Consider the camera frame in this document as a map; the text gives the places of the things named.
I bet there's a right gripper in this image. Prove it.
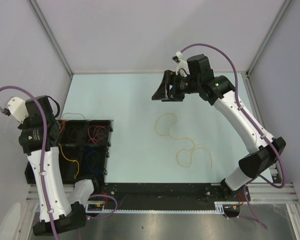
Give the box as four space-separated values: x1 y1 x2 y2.
151 70 200 102

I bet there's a brown thin cable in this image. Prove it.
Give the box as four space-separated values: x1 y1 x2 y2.
66 126 83 146

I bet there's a yellow thin cable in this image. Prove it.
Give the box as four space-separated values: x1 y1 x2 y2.
154 112 213 169
57 143 80 180

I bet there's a red thin cable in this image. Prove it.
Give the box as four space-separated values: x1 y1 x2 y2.
86 124 110 146

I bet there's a blue thin cable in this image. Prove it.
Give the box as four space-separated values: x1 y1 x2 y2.
81 147 103 176

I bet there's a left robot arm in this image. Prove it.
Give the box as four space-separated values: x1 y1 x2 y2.
19 95 101 237

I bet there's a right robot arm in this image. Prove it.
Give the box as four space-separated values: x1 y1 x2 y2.
151 51 286 201

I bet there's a black compartment bin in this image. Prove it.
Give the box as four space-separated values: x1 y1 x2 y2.
24 119 115 185

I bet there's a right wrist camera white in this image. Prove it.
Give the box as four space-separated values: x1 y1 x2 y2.
172 51 189 77

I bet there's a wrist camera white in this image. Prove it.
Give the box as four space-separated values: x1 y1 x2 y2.
172 51 189 77
2 96 29 124

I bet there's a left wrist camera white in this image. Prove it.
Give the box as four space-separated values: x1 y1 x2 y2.
2 96 29 124

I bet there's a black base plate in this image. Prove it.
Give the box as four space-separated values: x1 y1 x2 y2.
98 183 251 211

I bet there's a white slotted cable duct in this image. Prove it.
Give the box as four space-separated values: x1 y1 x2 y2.
85 203 224 215

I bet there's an aluminium frame rail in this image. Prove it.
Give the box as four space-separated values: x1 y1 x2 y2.
25 183 299 204

